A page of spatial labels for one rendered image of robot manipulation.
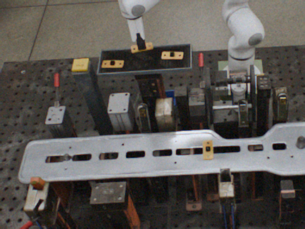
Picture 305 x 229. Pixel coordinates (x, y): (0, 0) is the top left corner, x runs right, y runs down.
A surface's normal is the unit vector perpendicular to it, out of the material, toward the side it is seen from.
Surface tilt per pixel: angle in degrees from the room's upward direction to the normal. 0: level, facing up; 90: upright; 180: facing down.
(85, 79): 90
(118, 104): 0
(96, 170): 0
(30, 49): 0
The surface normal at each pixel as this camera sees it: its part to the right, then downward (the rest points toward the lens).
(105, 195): -0.08, -0.65
